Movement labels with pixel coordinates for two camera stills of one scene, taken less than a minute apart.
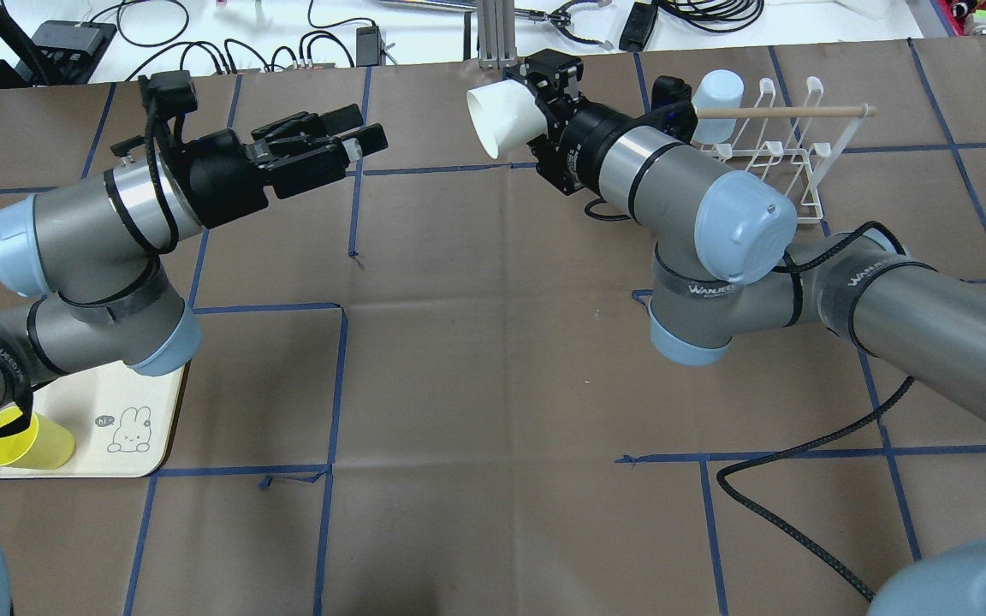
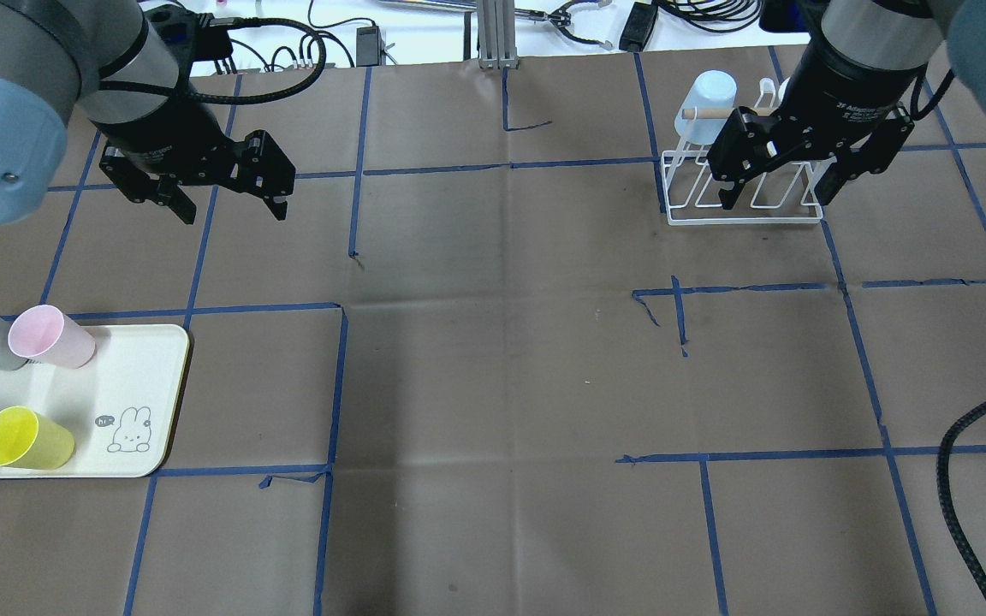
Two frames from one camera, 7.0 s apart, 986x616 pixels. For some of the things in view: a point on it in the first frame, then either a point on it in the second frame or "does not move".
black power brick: (638, 26) does not move
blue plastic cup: (718, 89) does not move
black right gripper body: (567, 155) -> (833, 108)
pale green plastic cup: (507, 115) -> (781, 91)
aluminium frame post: (496, 22) does not move
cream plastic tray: (121, 421) does not move
